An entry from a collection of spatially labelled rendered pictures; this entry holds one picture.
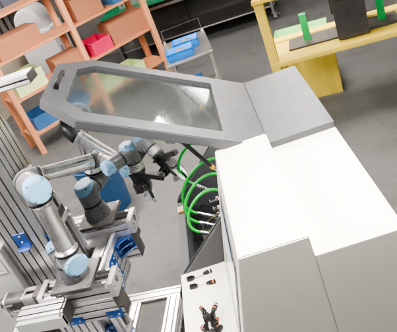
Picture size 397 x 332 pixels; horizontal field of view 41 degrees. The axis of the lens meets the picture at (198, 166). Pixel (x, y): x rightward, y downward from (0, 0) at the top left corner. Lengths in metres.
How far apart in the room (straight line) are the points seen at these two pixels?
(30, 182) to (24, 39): 4.81
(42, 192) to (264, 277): 1.10
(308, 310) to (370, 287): 0.21
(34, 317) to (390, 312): 1.73
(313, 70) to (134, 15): 2.93
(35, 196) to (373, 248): 1.38
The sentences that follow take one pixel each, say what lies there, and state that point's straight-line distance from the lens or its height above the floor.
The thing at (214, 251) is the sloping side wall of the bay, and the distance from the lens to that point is 2.50.
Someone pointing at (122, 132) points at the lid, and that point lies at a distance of 2.14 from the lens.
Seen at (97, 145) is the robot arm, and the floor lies 1.50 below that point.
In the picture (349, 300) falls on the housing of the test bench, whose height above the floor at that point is 1.25.
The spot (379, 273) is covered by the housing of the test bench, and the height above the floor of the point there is 1.32.
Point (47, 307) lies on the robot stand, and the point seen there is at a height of 0.96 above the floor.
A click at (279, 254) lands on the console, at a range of 1.64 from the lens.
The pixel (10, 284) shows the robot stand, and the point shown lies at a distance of 3.13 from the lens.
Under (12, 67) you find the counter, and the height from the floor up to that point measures 0.54.
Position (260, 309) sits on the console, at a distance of 1.78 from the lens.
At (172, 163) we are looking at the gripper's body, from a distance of 2.83.
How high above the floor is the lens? 2.59
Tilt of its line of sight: 29 degrees down
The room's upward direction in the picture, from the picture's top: 22 degrees counter-clockwise
